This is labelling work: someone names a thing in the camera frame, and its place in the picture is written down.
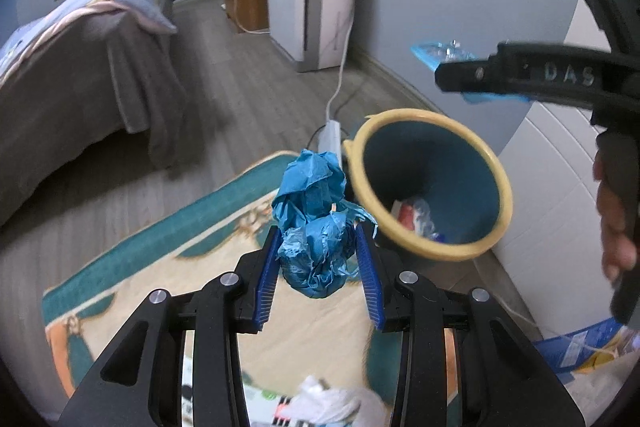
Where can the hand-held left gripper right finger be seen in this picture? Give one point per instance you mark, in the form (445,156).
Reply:
(372,287)

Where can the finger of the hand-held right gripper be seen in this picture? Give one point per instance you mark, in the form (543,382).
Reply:
(467,74)

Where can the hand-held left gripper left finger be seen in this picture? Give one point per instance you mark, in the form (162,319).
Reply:
(265,287)

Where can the blue plastic wrapper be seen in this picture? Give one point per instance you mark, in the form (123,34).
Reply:
(430,52)

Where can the blue wipes packet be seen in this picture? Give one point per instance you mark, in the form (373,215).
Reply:
(436,237)

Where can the small red box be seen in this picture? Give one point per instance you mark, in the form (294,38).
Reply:
(406,213)

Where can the blue paper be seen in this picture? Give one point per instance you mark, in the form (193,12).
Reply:
(315,217)

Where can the teal bin with yellow rim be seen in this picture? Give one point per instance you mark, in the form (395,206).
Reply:
(450,167)

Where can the white tissue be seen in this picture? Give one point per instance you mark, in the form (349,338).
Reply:
(330,399)

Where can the white toothpaste box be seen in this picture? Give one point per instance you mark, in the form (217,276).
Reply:
(270,412)

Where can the person's right hand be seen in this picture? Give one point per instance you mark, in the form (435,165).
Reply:
(617,227)

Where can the white wardrobe door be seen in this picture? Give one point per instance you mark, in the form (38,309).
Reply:
(550,182)

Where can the white power strip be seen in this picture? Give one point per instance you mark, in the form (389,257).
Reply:
(331,137)

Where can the blue packaging bag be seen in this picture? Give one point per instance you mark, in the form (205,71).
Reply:
(565,347)

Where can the bed with grey blanket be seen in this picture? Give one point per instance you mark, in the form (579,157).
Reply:
(75,107)

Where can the blue patterned duvet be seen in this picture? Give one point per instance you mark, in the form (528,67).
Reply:
(100,2)

